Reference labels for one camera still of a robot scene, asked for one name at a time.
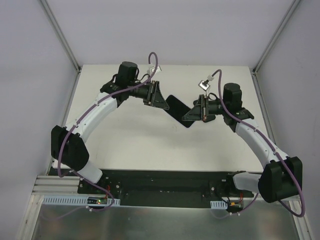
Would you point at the left white cable duct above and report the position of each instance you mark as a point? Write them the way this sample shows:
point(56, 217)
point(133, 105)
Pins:
point(80, 201)

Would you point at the black smartphone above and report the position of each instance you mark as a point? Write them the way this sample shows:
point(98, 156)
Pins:
point(177, 109)

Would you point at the aluminium rail profile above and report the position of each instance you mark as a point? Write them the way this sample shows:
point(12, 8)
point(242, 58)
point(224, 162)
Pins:
point(54, 185)

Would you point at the right aluminium frame post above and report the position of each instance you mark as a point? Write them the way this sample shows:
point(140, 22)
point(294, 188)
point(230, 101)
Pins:
point(277, 33)

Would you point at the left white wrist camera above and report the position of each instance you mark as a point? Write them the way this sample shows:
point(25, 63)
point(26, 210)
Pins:
point(152, 69)

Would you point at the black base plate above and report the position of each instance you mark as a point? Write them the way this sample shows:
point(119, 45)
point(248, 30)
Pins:
point(169, 189)

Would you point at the right white cable duct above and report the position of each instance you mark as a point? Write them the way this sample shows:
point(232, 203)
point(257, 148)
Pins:
point(218, 205)

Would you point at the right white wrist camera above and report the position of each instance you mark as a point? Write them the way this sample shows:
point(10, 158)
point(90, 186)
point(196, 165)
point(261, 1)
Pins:
point(204, 84)

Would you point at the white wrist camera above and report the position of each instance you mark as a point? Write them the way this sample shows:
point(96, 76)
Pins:
point(204, 84)
point(152, 69)

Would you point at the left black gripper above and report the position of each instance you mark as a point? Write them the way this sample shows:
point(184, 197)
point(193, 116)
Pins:
point(152, 93)

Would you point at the reflective metal sheet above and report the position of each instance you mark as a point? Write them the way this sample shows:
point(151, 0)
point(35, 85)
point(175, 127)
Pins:
point(261, 221)

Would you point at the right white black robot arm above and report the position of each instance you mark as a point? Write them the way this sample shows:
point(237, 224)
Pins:
point(282, 175)

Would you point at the white cable duct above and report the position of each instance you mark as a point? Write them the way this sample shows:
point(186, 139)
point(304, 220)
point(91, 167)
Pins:
point(80, 201)
point(218, 205)

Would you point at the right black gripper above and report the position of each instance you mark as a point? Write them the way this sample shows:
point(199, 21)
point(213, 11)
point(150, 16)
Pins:
point(204, 107)

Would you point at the left aluminium frame post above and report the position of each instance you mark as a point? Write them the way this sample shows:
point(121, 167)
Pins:
point(59, 34)

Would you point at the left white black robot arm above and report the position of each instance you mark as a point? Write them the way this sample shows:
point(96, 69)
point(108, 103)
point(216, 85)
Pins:
point(68, 142)

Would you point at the aluminium frame post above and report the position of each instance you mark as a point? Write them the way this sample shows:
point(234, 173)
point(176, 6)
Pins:
point(277, 33)
point(59, 34)

